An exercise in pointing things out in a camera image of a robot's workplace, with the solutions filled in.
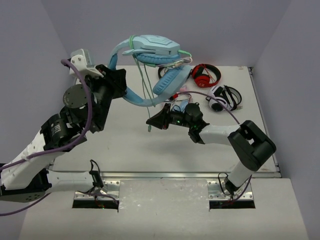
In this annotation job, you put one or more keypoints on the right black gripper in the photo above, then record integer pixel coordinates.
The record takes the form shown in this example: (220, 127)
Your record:
(162, 120)

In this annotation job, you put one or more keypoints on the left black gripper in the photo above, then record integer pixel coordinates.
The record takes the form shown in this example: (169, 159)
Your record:
(110, 81)

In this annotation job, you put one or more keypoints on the light blue headphones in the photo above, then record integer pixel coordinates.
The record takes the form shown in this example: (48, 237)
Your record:
(150, 52)

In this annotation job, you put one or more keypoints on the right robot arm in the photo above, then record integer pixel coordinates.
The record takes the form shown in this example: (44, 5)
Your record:
(251, 145)

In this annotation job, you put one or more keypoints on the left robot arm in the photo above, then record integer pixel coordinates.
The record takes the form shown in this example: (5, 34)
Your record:
(86, 106)

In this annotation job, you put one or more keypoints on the pink cat ear headphones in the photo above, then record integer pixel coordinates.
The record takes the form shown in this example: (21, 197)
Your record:
(183, 100)

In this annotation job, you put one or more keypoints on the red headphones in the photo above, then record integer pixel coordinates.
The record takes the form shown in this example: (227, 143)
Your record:
(206, 75)

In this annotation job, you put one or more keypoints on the white black striped headphones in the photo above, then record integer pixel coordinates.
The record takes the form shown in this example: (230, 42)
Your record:
(223, 98)

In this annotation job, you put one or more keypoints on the black headset with microphone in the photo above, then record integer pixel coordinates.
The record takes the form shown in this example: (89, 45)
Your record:
(165, 73)

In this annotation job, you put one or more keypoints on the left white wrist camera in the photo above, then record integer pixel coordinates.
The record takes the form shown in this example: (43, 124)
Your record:
(83, 62)

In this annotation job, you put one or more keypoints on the aluminium table rail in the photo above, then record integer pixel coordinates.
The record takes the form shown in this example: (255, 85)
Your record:
(172, 175)

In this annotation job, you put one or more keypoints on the left metal mounting bracket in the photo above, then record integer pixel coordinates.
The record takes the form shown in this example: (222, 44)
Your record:
(109, 192)

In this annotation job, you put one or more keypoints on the metal mounting bracket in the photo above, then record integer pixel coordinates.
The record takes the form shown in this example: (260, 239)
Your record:
(109, 192)
(216, 193)

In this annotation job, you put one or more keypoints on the right metal mounting bracket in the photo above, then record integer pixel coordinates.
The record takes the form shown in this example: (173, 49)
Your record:
(216, 193)

